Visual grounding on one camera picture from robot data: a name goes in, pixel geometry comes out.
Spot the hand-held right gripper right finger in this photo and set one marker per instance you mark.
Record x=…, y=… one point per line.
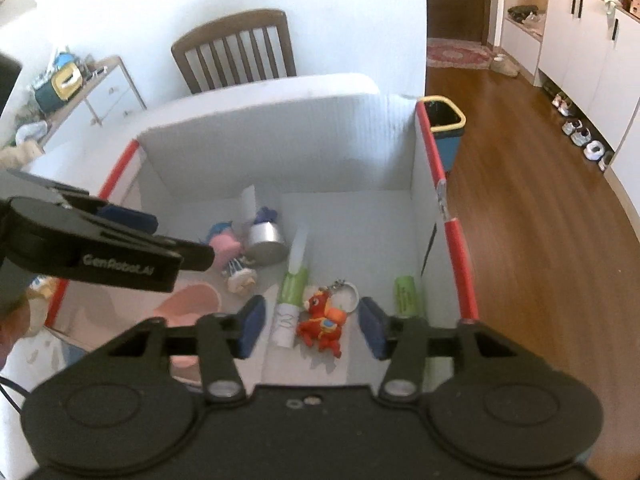
x=372, y=327

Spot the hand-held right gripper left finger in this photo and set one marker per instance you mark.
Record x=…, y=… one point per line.
x=252, y=325

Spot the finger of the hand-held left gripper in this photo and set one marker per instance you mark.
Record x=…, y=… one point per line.
x=197, y=256
x=130, y=220

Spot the pink pig toy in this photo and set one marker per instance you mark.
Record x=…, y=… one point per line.
x=225, y=245

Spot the small striped doll figure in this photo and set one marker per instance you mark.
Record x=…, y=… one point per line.
x=241, y=280

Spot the pink plastic cup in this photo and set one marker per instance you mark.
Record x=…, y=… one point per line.
x=190, y=302

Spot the green cylinder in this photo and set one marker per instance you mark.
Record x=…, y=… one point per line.
x=407, y=295

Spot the green white tube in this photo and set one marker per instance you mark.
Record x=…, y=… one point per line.
x=292, y=287

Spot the silver grey can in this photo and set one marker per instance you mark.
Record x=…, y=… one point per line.
x=267, y=245

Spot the red cardboard box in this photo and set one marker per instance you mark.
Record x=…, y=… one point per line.
x=350, y=160

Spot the person's left hand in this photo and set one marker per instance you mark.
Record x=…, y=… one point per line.
x=11, y=335

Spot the beige soft bundle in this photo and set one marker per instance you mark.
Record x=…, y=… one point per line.
x=17, y=155

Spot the round blue white placemat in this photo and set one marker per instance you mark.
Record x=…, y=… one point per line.
x=40, y=355

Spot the small crumpled plastic bag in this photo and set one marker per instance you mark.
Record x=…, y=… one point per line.
x=32, y=132

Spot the low white drawer cabinet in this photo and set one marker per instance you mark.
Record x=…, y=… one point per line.
x=115, y=90

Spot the teal yellow tissue box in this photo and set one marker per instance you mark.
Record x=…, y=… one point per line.
x=60, y=85

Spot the blue bin yellow rim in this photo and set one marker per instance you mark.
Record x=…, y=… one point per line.
x=450, y=145

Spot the brown wooden chair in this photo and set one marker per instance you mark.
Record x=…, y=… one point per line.
x=230, y=22

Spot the grey child sneakers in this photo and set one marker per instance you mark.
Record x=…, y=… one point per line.
x=577, y=132

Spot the white child shoes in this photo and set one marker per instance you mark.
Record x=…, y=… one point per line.
x=597, y=151

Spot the red patterned rug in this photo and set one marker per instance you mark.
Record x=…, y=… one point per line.
x=457, y=52

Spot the beige slippers pair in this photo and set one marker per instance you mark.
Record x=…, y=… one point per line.
x=505, y=65

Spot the pink white child sneakers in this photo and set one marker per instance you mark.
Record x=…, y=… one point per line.
x=564, y=104

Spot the white hallway cabinet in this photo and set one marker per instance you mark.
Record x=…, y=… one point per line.
x=575, y=60

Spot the dark brown door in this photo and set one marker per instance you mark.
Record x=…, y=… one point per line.
x=450, y=0

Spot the dark bag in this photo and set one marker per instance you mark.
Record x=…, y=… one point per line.
x=522, y=12

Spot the pink toy house box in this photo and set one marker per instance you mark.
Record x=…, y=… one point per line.
x=634, y=4

